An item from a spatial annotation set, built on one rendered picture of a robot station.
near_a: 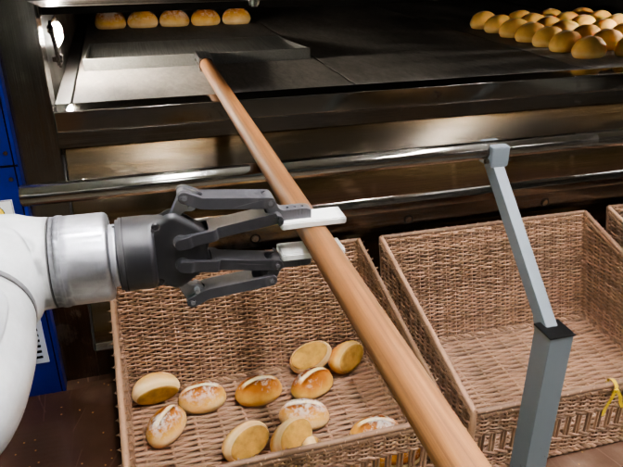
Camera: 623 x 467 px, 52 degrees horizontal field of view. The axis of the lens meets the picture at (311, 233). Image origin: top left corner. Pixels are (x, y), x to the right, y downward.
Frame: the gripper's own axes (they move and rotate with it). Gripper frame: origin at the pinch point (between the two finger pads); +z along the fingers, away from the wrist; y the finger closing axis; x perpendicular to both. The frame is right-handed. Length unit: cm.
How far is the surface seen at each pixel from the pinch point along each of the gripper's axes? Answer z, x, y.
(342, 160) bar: 12.3, -27.3, 2.1
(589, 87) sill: 84, -66, 4
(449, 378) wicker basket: 33, -25, 45
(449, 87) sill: 48, -65, 1
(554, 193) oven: 80, -66, 29
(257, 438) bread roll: -2, -30, 56
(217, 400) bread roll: -8, -44, 57
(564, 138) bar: 51, -28, 2
